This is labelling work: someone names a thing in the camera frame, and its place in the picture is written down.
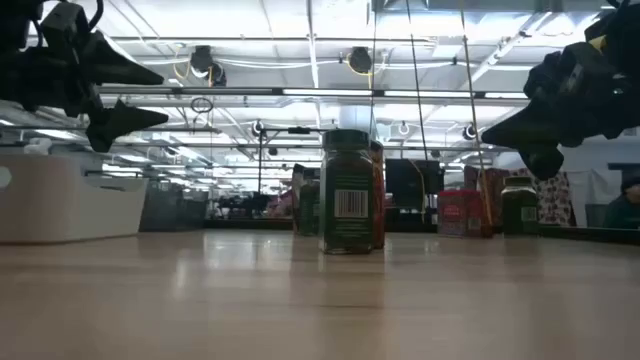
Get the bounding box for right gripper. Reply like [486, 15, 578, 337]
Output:
[480, 42, 640, 182]

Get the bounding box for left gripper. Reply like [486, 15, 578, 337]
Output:
[0, 29, 170, 154]

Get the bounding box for green-lidded glass spice jar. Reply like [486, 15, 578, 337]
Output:
[318, 128, 376, 255]
[500, 175, 540, 237]
[299, 167, 321, 237]

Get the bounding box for red-lidded spice tin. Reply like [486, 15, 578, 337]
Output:
[437, 188, 485, 238]

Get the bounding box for white plastic bin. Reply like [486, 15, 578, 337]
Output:
[0, 152, 150, 245]

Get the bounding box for floral patterned cloth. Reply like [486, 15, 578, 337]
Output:
[463, 167, 576, 227]

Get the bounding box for white cloth sheet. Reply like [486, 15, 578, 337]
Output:
[567, 168, 624, 229]

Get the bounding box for person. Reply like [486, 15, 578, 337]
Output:
[267, 187, 295, 219]
[602, 172, 640, 230]

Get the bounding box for black monitor screen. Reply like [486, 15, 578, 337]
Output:
[384, 158, 445, 211]

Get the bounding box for white round column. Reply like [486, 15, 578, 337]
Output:
[338, 104, 378, 132]

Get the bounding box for long overhead light bar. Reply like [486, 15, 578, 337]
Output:
[98, 85, 531, 100]

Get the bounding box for black cable coil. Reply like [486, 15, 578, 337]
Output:
[189, 96, 215, 115]

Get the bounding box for black ceiling cable reel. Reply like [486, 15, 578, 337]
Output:
[347, 46, 374, 75]
[189, 44, 229, 87]

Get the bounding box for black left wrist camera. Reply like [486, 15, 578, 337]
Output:
[39, 1, 85, 49]

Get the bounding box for black hanging cable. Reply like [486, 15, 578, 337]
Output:
[405, 0, 430, 161]

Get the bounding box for black table frame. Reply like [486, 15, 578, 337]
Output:
[202, 217, 640, 247]

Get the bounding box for thin hanging cable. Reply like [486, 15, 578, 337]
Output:
[367, 0, 379, 139]

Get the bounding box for black stand frame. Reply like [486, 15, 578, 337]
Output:
[257, 126, 331, 194]

